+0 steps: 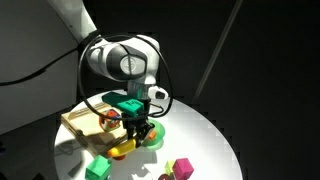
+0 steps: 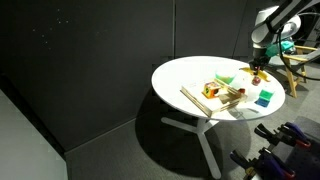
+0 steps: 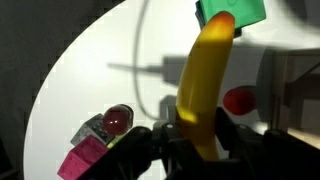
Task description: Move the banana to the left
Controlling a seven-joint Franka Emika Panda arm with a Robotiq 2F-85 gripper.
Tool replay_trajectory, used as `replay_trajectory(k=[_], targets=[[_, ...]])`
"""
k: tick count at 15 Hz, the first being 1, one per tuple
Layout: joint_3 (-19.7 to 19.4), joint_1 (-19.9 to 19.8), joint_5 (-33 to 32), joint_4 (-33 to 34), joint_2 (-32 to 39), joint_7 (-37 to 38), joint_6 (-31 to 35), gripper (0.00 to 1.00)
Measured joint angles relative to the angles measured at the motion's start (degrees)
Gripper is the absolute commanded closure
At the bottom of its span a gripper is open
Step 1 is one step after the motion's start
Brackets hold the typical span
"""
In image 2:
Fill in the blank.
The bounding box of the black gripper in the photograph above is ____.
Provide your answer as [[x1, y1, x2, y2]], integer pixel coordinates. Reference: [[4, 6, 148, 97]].
[[251, 55, 271, 73]]

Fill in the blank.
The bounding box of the dark red round fruit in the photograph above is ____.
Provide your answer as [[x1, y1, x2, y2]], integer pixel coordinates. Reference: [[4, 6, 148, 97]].
[[251, 75, 262, 87]]

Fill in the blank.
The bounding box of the green cube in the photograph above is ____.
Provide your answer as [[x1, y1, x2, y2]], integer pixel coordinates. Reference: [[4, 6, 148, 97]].
[[254, 89, 275, 108]]

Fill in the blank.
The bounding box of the green translucent bowl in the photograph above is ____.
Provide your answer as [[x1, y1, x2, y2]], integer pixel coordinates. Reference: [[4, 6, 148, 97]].
[[214, 70, 237, 85]]

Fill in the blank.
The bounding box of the wooden chair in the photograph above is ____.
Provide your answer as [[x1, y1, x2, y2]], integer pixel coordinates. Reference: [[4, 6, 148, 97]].
[[283, 44, 318, 99]]

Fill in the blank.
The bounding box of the colourful fabric toy cube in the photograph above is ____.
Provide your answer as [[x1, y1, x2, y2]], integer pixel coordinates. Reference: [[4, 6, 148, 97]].
[[202, 80, 223, 100]]

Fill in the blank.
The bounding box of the wooden slatted tray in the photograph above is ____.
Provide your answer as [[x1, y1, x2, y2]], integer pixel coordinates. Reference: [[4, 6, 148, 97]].
[[180, 78, 248, 118]]

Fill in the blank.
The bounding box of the purple spring clamp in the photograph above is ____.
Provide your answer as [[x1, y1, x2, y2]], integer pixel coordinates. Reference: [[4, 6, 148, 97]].
[[254, 121, 313, 149], [229, 148, 297, 180]]

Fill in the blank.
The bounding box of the white table base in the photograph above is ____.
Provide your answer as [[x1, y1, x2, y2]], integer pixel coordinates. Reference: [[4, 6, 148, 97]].
[[161, 116, 223, 180]]

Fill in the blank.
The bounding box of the dark perforated board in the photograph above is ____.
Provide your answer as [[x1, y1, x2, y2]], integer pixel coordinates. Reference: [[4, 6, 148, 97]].
[[273, 115, 320, 180]]

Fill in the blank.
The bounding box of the white panel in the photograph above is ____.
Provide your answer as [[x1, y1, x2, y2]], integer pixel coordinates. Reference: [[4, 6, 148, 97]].
[[0, 89, 69, 180]]

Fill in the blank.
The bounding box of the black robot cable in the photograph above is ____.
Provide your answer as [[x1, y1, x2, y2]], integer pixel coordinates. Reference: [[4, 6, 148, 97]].
[[250, 12, 320, 82]]

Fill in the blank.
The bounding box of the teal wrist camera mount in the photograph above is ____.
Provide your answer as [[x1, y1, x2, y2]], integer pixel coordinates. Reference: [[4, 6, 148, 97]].
[[265, 39, 296, 58]]

